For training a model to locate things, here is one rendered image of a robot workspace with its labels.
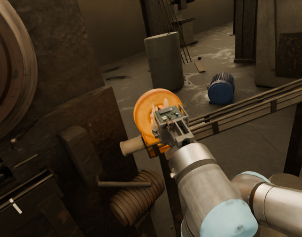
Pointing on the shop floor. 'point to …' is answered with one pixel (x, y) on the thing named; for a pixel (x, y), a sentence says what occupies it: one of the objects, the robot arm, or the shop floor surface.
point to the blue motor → (221, 89)
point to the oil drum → (165, 60)
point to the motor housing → (138, 204)
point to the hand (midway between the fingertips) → (157, 108)
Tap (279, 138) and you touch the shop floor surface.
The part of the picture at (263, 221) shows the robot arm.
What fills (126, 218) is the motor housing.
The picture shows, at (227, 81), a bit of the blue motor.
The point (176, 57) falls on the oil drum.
